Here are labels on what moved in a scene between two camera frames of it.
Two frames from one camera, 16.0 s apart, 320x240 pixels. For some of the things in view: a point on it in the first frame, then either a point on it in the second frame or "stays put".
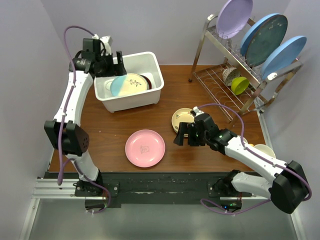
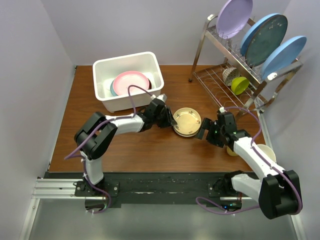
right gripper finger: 183,128 → 206,124
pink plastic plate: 145,148 → 122,81
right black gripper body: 203,137 → 222,132
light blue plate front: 283,55 stays put
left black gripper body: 105,62 → 162,121
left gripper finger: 115,70 → 172,121
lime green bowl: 239,85 stays put
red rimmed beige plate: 147,82 stays put
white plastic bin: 147,63 stays put
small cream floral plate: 181,115 stays put
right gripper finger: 193,135 → 213,137
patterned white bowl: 229,74 stays put
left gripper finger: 121,69 → 170,115
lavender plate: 232,17 stays put
